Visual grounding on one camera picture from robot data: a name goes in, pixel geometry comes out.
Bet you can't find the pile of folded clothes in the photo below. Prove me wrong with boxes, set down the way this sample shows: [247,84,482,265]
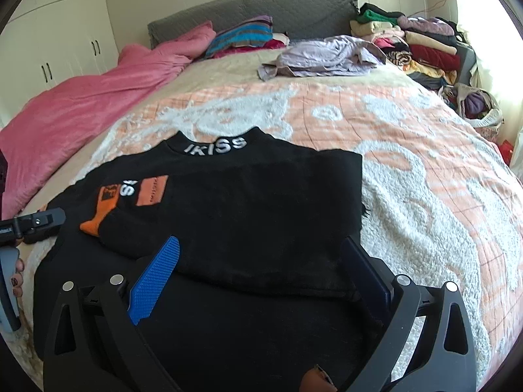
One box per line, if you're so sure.
[349,3,478,90]

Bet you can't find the white wardrobe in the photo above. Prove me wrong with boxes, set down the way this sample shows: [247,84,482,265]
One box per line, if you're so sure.
[0,0,120,129]

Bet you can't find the small red object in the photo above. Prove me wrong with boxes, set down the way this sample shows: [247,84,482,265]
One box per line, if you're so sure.
[500,139,516,165]

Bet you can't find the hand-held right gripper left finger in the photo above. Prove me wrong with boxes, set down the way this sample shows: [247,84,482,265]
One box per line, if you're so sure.
[43,236,182,392]

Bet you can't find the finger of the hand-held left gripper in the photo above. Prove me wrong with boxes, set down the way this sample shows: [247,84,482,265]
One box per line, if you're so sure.
[12,207,67,246]

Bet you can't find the white woven basket with clothes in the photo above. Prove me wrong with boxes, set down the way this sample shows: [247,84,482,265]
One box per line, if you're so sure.
[439,83,505,129]

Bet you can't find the maroon cloth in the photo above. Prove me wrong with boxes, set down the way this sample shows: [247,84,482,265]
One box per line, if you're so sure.
[214,35,292,57]

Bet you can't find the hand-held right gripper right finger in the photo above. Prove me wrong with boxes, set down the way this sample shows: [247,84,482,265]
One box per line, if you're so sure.
[341,236,479,392]

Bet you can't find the person's right hand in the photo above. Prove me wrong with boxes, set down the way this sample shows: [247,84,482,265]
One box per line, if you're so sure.
[300,367,338,392]

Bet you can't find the beige bed sheet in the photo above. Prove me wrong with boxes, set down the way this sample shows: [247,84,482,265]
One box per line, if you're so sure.
[53,43,409,197]

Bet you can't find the orange and white patterned blanket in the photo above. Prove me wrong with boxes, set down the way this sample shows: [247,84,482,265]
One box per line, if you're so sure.
[12,75,513,392]

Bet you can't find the striped teal purple cloth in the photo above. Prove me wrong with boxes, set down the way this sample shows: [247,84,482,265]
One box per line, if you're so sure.
[204,15,274,60]

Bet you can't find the lilac crumpled clothes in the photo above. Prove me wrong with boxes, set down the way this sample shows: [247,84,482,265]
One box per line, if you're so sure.
[257,35,387,82]

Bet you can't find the pink blanket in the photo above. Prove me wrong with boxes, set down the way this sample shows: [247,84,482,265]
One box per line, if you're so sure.
[0,21,217,219]

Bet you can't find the person's left hand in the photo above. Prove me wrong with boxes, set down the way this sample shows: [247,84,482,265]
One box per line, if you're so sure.
[8,247,28,301]

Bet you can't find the black sweater with orange patches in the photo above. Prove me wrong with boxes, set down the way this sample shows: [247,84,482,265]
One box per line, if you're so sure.
[33,126,387,392]

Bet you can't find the grey quilted headboard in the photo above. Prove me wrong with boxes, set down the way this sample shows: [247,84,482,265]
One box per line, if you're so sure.
[147,0,360,52]

